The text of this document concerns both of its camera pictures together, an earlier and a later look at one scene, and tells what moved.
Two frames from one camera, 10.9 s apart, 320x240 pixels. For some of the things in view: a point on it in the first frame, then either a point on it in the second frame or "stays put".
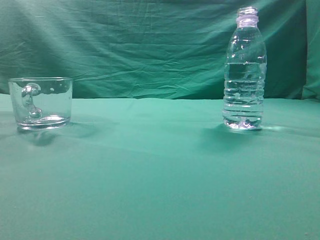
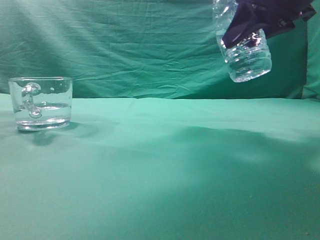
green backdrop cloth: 156,48 stays put
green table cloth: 129,168 stays put
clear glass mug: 42,103 stays put
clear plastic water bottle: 245,71 to 247,61
